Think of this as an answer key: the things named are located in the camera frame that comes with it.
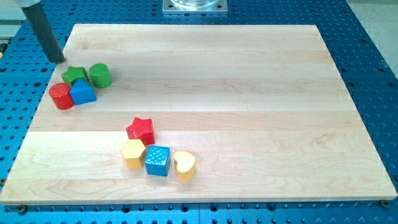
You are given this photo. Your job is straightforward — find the red cylinder block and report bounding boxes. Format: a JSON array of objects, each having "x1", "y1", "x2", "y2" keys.
[{"x1": 49, "y1": 83, "x2": 74, "y2": 110}]

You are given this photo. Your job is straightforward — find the blue triangle block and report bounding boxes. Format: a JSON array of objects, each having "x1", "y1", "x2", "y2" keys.
[{"x1": 70, "y1": 78, "x2": 96, "y2": 105}]

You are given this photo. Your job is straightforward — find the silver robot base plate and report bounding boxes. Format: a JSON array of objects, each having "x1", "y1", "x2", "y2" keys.
[{"x1": 162, "y1": 0, "x2": 228, "y2": 14}]

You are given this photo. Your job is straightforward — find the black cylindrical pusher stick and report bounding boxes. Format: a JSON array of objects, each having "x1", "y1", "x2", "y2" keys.
[{"x1": 21, "y1": 2, "x2": 65, "y2": 63}]

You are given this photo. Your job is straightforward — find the board clamp screw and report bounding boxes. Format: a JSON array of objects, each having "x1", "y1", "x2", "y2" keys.
[
  {"x1": 379, "y1": 200, "x2": 391, "y2": 208},
  {"x1": 16, "y1": 205, "x2": 27, "y2": 215}
]

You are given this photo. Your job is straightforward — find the green cylinder block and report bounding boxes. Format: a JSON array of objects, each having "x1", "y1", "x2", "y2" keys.
[{"x1": 89, "y1": 63, "x2": 113, "y2": 88}]

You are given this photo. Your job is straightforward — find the left board clamp screw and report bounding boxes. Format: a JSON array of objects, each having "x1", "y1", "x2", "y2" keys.
[{"x1": 16, "y1": 205, "x2": 27, "y2": 215}]

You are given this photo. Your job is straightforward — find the yellow hexagon block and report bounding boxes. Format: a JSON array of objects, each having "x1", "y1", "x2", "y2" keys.
[{"x1": 120, "y1": 139, "x2": 146, "y2": 169}]

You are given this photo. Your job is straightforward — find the yellow heart block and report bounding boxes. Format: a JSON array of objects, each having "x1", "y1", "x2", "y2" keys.
[{"x1": 174, "y1": 151, "x2": 196, "y2": 183}]

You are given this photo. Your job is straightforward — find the green star block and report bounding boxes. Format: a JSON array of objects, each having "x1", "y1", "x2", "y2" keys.
[{"x1": 61, "y1": 66, "x2": 89, "y2": 87}]

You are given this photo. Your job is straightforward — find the blue cube block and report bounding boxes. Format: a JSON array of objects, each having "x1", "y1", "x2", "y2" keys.
[{"x1": 144, "y1": 145, "x2": 170, "y2": 177}]

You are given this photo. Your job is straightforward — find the light wooden board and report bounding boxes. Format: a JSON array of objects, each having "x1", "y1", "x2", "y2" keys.
[{"x1": 1, "y1": 24, "x2": 397, "y2": 205}]

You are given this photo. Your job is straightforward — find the red star block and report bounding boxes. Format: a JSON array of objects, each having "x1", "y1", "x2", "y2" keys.
[{"x1": 126, "y1": 117, "x2": 155, "y2": 146}]

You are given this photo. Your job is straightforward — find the right board clamp screw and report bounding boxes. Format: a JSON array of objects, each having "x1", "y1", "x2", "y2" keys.
[{"x1": 379, "y1": 200, "x2": 391, "y2": 208}]

